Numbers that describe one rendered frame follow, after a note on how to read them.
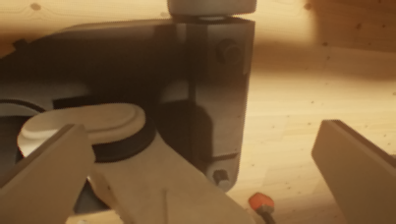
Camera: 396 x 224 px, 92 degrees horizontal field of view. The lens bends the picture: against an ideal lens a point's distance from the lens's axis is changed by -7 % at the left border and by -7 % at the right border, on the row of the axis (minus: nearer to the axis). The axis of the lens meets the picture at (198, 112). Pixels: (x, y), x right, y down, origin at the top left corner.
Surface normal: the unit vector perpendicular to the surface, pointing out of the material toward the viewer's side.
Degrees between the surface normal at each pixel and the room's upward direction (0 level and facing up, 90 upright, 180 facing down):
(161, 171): 90
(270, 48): 0
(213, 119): 0
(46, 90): 0
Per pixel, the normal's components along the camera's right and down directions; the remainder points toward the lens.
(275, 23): 0.21, 0.49
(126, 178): -0.02, -0.87
